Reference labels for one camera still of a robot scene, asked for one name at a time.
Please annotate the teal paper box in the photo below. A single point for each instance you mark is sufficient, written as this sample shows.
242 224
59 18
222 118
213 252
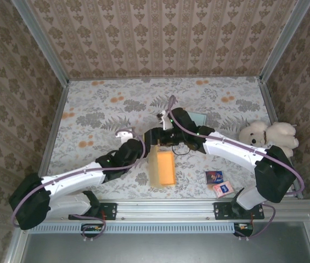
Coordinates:
200 119

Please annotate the orange paper box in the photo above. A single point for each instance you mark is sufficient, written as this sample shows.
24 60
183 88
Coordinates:
164 167

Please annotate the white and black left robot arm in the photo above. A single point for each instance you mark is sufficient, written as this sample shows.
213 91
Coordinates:
72 176

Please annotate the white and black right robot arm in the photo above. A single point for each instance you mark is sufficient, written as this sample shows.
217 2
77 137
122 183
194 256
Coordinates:
234 153

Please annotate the floral patterned table cover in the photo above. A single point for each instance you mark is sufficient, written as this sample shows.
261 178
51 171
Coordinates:
102 109

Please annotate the dark blue small packet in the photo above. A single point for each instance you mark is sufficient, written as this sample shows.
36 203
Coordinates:
214 177

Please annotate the pink small packet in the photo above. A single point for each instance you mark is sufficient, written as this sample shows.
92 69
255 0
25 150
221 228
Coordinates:
222 189

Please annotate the white plush teddy dog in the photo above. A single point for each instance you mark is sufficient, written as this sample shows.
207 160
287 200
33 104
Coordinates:
281 134

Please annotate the grey metal sheet panel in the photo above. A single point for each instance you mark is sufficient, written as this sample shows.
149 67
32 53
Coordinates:
165 249

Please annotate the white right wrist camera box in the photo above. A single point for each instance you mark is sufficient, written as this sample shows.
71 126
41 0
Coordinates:
166 122

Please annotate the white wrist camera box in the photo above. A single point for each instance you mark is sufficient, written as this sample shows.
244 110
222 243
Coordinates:
166 122
124 133

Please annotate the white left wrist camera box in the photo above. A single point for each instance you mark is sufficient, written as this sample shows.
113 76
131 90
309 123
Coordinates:
124 133

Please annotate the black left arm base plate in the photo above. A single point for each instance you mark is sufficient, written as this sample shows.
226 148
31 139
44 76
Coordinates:
110 211

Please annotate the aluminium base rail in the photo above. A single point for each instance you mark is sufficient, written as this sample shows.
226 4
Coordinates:
165 208

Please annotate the aluminium table side rail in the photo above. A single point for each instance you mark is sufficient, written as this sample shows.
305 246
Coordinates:
271 109
51 137

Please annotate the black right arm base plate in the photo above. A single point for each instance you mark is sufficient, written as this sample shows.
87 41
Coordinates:
219 211

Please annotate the aluminium frame post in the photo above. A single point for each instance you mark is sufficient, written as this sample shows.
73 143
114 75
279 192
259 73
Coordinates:
42 43
283 41

